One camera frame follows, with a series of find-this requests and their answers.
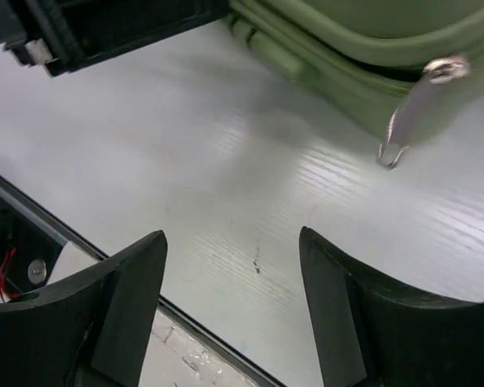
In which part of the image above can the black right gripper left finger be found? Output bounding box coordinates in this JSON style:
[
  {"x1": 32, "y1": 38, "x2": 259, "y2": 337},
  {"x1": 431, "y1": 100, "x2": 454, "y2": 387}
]
[{"x1": 0, "y1": 231, "x2": 168, "y2": 386}]

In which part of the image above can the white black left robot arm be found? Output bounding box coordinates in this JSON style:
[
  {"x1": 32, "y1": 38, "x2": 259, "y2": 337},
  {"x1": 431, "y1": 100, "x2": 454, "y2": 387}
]
[{"x1": 0, "y1": 0, "x2": 229, "y2": 77}]

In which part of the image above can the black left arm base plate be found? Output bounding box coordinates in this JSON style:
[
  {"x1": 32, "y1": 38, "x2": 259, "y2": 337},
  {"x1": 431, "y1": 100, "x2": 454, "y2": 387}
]
[{"x1": 0, "y1": 197, "x2": 64, "y2": 298}]

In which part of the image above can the silver suitcase zipper pull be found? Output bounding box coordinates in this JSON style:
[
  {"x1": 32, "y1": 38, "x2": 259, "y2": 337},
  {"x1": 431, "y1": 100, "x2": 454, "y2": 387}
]
[{"x1": 377, "y1": 54, "x2": 470, "y2": 169}]

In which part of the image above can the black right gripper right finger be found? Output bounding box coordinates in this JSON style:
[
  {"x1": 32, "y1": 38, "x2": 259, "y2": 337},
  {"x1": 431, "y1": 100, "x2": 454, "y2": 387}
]
[{"x1": 299, "y1": 227, "x2": 484, "y2": 386}]

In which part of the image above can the aluminium table edge rail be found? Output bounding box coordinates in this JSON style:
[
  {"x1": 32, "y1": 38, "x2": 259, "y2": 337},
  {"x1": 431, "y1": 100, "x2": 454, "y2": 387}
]
[{"x1": 0, "y1": 176, "x2": 278, "y2": 386}]

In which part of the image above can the light green hard suitcase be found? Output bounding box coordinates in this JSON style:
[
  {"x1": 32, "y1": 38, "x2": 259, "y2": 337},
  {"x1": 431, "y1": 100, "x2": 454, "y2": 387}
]
[{"x1": 226, "y1": 1, "x2": 484, "y2": 141}]

